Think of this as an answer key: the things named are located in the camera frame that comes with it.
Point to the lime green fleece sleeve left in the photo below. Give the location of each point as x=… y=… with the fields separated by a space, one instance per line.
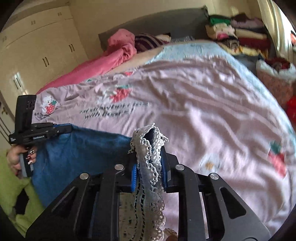
x=11 y=187

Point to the pink blanket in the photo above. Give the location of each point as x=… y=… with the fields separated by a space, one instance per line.
x=121 y=48

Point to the stack of folded clothes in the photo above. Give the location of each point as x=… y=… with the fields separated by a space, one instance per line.
x=240 y=35

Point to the grey headboard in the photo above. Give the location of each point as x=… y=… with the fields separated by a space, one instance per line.
x=178 y=22

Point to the pink strawberry print duvet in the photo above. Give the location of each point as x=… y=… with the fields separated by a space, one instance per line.
x=217 y=115

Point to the cream curtain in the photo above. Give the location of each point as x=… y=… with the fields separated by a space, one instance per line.
x=279 y=28

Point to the striped purple pillow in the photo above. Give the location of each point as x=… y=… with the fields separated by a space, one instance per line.
x=145 y=42

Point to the blue denim pants lace hem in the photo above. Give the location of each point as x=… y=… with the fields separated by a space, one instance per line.
x=83 y=179

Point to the left hand with painted nails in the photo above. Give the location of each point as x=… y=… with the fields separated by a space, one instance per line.
x=13 y=158

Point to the red plastic bag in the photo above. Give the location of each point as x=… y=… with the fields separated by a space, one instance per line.
x=291 y=109

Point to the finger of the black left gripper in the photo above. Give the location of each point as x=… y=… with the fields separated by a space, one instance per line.
x=62 y=128

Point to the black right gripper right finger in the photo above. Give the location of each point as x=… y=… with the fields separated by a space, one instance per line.
x=165 y=167

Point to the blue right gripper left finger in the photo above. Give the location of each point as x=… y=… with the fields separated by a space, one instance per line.
x=134 y=177

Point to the cream wardrobe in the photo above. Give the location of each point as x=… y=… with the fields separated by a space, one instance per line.
x=37 y=50

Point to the floral bag with clothes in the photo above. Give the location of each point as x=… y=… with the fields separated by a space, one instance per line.
x=278 y=76

